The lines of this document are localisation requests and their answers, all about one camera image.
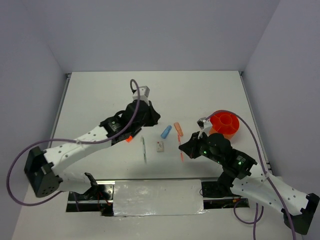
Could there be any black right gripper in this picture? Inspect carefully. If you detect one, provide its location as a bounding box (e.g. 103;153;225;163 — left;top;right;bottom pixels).
179;130;223;164

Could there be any orange pen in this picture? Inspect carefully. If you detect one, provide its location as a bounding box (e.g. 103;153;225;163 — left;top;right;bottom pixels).
176;133;185;163

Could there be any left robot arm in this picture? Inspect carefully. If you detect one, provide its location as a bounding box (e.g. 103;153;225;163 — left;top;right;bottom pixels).
24;100;161;200

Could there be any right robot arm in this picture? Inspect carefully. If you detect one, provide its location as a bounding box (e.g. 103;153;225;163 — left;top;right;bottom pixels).
178;132;320;235

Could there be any small white eraser box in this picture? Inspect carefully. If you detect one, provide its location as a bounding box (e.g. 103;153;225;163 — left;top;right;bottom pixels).
156;141;164;153

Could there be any orange black highlighter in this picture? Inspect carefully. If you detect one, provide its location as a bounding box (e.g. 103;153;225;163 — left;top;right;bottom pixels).
126;135;133;143

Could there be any orange round organizer container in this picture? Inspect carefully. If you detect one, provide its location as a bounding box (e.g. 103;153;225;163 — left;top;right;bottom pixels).
209;111;240;140

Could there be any silver foil covered panel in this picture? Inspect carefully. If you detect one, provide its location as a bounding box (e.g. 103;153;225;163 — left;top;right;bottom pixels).
113;179;205;217

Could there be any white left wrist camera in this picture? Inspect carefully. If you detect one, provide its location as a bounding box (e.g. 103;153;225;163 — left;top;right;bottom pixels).
132;86;150;102

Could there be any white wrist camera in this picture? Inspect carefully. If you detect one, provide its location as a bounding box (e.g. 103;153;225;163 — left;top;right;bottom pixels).
197;117;212;139
132;86;150;102

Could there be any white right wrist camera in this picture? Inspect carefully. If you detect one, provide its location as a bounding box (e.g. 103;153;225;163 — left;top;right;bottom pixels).
197;117;212;139

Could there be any right aluminium table rail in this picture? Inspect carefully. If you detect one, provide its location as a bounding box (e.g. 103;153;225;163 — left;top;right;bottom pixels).
238;71;273;173

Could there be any aluminium table rail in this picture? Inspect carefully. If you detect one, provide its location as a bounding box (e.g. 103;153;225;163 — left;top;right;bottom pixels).
50;72;72;139
238;71;273;173

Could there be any left aluminium table rail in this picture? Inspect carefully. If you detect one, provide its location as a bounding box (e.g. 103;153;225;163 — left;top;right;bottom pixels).
50;72;72;139

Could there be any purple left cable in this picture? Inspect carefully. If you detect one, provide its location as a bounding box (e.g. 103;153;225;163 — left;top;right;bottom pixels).
6;79;141;212

